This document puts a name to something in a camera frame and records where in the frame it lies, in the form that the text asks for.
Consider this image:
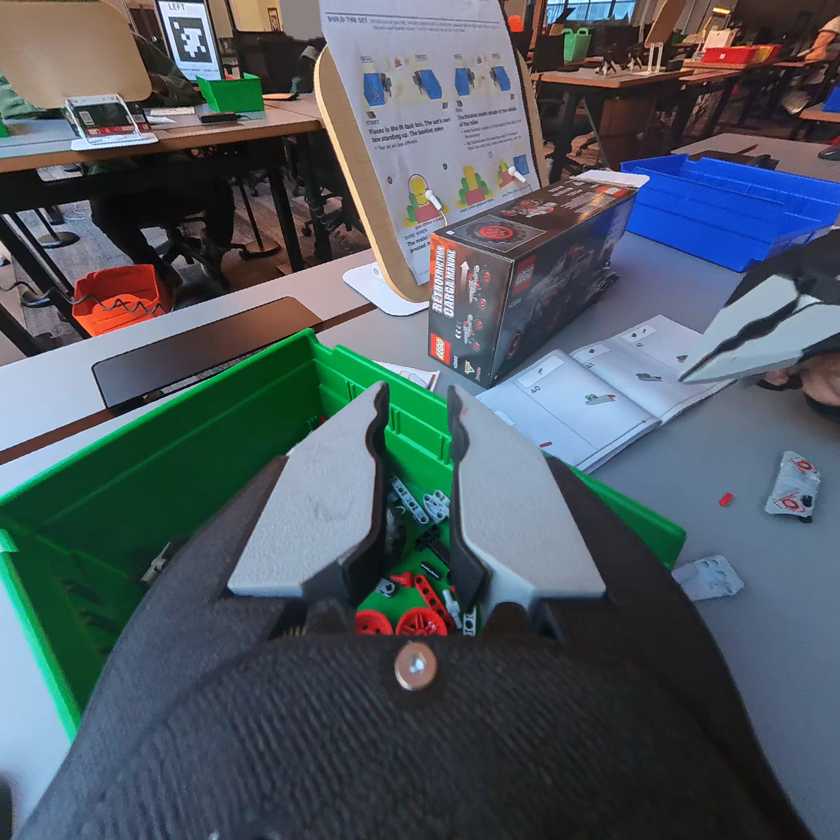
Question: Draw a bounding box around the black desk cable flap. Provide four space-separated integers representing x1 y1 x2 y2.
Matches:
92 297 324 409

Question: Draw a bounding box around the green plastic bin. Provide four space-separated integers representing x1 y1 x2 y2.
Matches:
0 328 686 742

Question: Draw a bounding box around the pile of lego pieces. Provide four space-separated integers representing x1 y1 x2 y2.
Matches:
354 476 483 637

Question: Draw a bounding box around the open instruction booklet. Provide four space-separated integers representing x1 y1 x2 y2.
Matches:
476 315 736 473

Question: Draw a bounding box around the light grey lego piece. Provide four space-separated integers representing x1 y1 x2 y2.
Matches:
672 556 744 601

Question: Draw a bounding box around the red plastic bin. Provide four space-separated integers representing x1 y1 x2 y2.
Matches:
701 45 782 65

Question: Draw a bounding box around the white red-printed lego piece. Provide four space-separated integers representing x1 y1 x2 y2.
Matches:
764 451 821 522

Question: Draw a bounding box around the wooden board stand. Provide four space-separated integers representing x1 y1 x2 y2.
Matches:
314 46 546 315
640 0 686 70

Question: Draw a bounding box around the blue plastic bin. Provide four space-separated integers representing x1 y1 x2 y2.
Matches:
620 154 840 273

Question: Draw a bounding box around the black coiled cable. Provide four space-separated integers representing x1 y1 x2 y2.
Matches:
0 281 165 317

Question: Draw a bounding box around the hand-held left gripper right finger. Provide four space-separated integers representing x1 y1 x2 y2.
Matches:
448 384 608 637

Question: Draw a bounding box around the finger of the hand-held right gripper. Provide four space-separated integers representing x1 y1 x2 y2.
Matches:
681 297 840 386
679 272 807 380

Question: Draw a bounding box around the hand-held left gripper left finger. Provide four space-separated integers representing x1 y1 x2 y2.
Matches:
226 382 389 608

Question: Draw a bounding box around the marker tag display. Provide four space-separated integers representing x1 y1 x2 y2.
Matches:
154 0 221 83

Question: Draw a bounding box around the small green bin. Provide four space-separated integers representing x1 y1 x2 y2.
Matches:
196 73 265 114

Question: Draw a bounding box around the wooden divider panel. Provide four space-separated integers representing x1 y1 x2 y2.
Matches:
0 0 152 109

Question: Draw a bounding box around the person's right hand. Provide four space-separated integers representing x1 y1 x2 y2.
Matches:
761 354 840 424

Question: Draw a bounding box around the black lego set box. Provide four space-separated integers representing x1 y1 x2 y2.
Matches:
428 176 639 389

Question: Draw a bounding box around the brown wooden desk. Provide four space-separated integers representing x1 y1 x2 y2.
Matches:
535 66 697 172

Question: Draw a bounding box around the orange plastic bin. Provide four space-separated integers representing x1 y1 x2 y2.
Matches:
72 264 173 337

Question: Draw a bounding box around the white sticker sheet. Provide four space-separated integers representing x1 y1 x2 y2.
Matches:
374 361 441 392

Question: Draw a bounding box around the clear acrylic sign holder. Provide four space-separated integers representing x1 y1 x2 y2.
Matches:
64 95 158 152

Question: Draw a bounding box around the printed instruction sheet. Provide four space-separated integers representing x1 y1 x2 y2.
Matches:
319 0 542 286

